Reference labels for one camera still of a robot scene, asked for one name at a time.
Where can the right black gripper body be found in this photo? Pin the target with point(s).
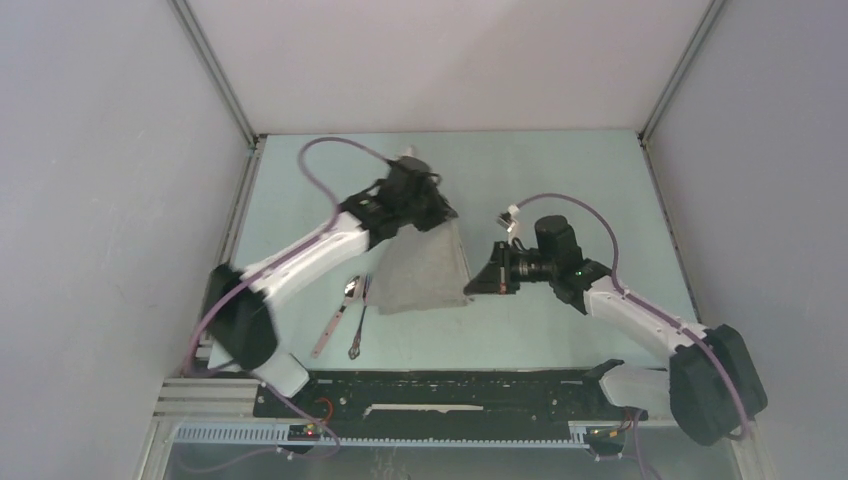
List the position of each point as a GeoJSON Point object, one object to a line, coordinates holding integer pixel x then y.
{"type": "Point", "coordinates": [528, 267]}

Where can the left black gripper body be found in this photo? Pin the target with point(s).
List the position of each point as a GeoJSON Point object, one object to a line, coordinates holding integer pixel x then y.
{"type": "Point", "coordinates": [425, 212]}

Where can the grey cloth napkin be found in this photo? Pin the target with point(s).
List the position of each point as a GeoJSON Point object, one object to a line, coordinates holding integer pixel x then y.
{"type": "Point", "coordinates": [420, 271]}

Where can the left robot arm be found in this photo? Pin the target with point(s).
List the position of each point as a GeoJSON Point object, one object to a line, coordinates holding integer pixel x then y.
{"type": "Point", "coordinates": [240, 303]}

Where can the iridescent fork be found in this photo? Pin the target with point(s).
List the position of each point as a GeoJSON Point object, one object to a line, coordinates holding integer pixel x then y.
{"type": "Point", "coordinates": [355, 348]}

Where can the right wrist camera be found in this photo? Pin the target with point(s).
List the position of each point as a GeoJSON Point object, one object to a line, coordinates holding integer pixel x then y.
{"type": "Point", "coordinates": [508, 219]}

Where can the silver spoon pink handle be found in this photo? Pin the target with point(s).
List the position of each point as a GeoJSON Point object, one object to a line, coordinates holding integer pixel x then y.
{"type": "Point", "coordinates": [353, 291]}

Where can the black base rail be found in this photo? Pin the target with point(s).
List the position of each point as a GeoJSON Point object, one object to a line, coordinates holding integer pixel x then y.
{"type": "Point", "coordinates": [486, 404]}

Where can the white cable duct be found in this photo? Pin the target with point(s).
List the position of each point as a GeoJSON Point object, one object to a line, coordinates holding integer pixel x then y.
{"type": "Point", "coordinates": [303, 435]}

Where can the left aluminium frame post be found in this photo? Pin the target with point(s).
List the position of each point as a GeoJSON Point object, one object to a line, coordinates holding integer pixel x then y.
{"type": "Point", "coordinates": [199, 41]}

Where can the aluminium frame post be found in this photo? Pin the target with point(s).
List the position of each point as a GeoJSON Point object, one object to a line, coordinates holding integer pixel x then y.
{"type": "Point", "coordinates": [692, 49]}
{"type": "Point", "coordinates": [199, 41]}

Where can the right aluminium frame post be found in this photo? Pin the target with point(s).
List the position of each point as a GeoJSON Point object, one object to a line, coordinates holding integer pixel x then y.
{"type": "Point", "coordinates": [692, 49]}

